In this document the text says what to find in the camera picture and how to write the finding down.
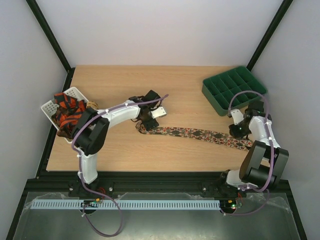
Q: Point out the floral patterned tie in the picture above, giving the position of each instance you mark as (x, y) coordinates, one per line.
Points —
(210, 136)

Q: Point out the brown tan patterned tie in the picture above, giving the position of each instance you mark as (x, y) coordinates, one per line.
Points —
(92, 104)

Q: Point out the white perforated plastic basket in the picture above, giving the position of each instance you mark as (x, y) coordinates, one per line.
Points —
(50, 107)

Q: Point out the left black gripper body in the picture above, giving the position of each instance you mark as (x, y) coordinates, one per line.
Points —
(148, 125)

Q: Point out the right black frame post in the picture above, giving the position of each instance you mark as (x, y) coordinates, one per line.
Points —
(275, 22)

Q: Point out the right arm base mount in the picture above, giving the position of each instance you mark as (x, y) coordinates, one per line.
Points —
(219, 191)

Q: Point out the black aluminium frame rail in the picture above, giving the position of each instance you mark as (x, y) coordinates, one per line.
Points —
(130, 182)

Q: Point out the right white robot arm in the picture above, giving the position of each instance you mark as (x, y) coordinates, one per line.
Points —
(265, 161)

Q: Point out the green divided organizer tray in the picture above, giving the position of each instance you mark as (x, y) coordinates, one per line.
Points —
(220, 89)

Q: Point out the orange navy striped tie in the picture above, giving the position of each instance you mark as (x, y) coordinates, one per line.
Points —
(67, 114)

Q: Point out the left black frame post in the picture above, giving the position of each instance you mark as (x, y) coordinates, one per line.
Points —
(38, 14)

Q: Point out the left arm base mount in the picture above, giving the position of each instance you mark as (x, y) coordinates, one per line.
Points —
(77, 190)

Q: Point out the black frame post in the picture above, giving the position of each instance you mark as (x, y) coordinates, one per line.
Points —
(275, 22)
(38, 14)

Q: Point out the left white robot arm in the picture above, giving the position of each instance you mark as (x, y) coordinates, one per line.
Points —
(89, 134)

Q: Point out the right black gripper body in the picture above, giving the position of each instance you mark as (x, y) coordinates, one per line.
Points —
(236, 131)

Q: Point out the white slotted cable duct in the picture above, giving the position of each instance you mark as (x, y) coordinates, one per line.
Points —
(72, 204)

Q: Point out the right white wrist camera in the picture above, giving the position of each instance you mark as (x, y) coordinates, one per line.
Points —
(236, 115)

